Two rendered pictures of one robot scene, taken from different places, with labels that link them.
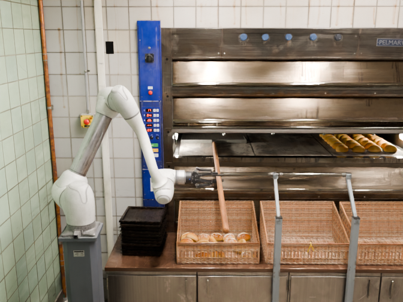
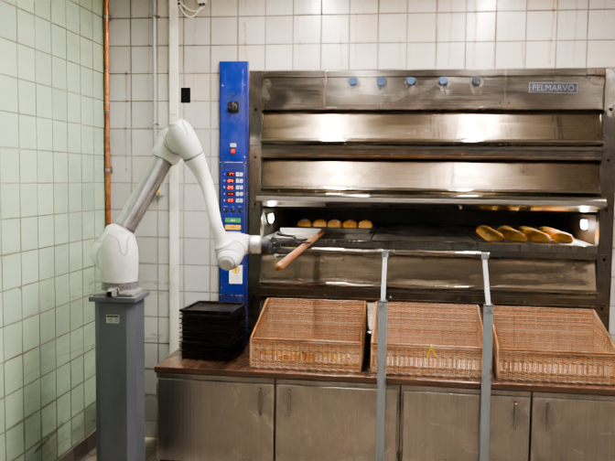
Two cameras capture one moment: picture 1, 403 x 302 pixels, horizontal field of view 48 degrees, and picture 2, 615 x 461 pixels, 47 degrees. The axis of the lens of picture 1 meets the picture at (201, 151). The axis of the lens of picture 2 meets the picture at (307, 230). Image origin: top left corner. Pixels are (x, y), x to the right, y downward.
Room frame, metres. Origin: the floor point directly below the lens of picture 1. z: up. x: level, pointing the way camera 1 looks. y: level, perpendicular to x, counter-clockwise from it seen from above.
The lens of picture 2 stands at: (-0.63, -0.52, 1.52)
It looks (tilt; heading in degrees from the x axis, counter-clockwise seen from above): 4 degrees down; 7
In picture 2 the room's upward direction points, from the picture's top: 1 degrees clockwise
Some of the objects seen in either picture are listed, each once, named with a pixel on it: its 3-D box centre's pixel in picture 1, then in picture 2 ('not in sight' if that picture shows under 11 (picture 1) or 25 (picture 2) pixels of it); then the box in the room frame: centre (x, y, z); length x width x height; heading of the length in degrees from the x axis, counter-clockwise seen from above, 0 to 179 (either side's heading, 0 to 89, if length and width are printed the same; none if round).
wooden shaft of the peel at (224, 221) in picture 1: (217, 174); (306, 244); (2.76, -0.11, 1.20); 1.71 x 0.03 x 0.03; 0
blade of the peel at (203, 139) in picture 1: (213, 136); (327, 229); (3.89, -0.10, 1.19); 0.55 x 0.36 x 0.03; 90
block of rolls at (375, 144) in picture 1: (355, 140); (521, 233); (3.68, -1.28, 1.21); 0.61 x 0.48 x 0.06; 179
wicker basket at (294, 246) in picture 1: (301, 230); (426, 337); (2.98, -0.71, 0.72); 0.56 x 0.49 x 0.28; 89
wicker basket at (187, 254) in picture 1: (217, 230); (310, 332); (2.99, -0.11, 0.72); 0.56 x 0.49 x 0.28; 90
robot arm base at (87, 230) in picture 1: (80, 227); (118, 288); (2.33, 0.67, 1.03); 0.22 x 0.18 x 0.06; 2
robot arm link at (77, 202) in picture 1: (78, 201); (119, 255); (2.36, 0.67, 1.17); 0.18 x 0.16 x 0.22; 35
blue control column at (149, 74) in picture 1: (164, 142); (265, 241); (4.19, 0.35, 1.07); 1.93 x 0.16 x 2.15; 179
